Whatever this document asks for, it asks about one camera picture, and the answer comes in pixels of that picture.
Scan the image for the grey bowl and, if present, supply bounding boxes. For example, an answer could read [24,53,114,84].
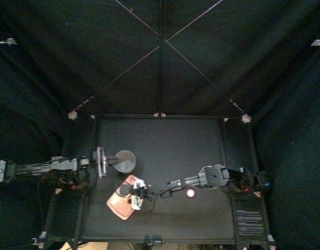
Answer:
[114,149,138,174]

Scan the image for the black table-level camera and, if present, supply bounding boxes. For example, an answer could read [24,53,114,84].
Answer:
[145,237,167,246]

